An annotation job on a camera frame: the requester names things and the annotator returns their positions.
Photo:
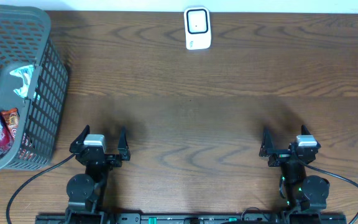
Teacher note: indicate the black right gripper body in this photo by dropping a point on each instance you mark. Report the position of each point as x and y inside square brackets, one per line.
[279, 157]

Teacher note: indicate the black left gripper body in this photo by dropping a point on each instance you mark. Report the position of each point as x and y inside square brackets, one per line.
[99, 157]

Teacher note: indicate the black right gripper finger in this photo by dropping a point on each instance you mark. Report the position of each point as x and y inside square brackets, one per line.
[304, 130]
[267, 147]

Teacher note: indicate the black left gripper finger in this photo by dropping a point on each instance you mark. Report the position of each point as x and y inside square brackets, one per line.
[122, 146]
[78, 144]

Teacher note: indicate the green white snack packet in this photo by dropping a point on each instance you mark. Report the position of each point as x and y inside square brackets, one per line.
[25, 73]

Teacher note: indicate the orange brown snack bag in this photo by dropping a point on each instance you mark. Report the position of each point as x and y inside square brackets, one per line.
[11, 120]

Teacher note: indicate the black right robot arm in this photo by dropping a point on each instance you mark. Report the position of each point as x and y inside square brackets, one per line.
[306, 194]

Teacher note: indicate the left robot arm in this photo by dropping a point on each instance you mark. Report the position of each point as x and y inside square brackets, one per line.
[86, 191]

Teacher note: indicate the white barcode scanner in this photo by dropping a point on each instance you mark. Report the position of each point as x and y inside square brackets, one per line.
[197, 28]

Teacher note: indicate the grey plastic mesh basket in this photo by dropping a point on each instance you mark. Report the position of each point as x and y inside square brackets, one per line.
[25, 40]

